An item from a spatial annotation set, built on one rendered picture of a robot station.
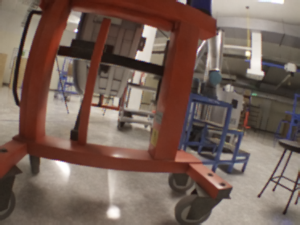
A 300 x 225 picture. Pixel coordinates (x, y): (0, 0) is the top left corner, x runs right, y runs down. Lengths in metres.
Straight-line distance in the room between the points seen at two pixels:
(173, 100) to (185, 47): 0.23
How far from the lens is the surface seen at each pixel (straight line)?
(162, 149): 0.64
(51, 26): 0.66
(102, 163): 0.61
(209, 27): 0.78
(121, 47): 1.17
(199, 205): 0.65
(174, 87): 0.61
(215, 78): 1.79
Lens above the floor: 0.49
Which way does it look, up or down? 4 degrees down
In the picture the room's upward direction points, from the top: 11 degrees clockwise
